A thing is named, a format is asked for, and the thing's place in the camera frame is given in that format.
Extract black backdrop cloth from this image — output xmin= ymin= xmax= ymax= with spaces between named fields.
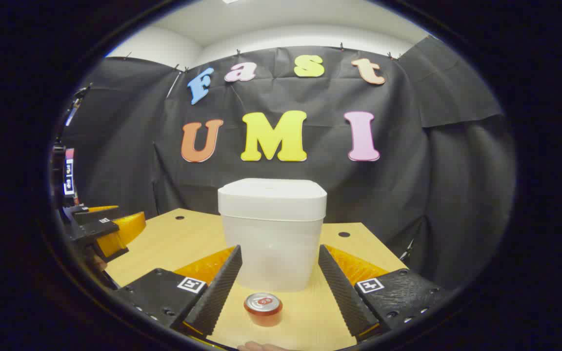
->
xmin=61 ymin=35 xmax=517 ymax=288

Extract red pop can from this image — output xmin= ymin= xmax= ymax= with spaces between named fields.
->
xmin=243 ymin=292 xmax=283 ymax=327

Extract display screen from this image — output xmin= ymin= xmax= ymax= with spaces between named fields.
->
xmin=65 ymin=148 xmax=75 ymax=196

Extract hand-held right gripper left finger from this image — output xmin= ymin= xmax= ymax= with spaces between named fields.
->
xmin=113 ymin=245 xmax=243 ymax=338

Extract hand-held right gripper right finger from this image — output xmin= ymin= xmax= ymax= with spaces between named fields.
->
xmin=318 ymin=244 xmax=452 ymax=339

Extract wooden desktop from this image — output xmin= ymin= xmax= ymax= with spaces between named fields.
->
xmin=104 ymin=208 xmax=408 ymax=351

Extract white desktop garbage bin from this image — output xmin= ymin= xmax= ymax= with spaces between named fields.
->
xmin=218 ymin=178 xmax=328 ymax=293

